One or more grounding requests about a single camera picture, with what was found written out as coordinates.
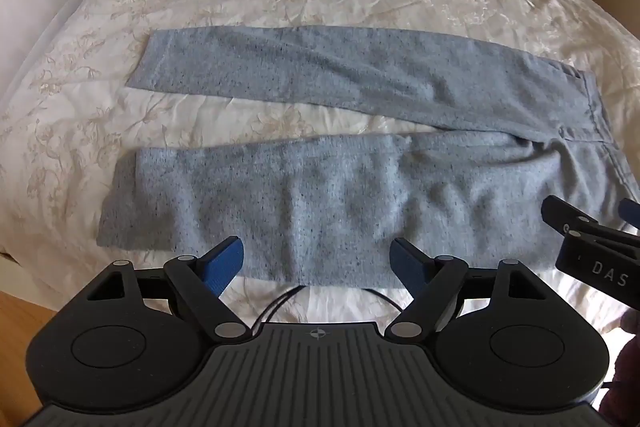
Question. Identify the cream floral bedspread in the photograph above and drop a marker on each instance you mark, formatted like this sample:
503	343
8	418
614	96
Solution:
74	117

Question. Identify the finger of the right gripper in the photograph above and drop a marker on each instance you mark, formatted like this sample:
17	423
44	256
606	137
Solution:
561	216
629	211

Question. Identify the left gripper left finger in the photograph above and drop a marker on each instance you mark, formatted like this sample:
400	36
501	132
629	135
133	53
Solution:
197	285

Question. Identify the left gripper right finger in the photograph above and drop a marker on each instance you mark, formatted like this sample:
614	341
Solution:
434	285

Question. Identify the maroon sleeve forearm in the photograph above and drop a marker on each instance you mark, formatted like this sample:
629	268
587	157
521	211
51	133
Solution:
621	404

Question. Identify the grey knit pants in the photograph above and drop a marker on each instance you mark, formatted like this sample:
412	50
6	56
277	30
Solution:
504	129

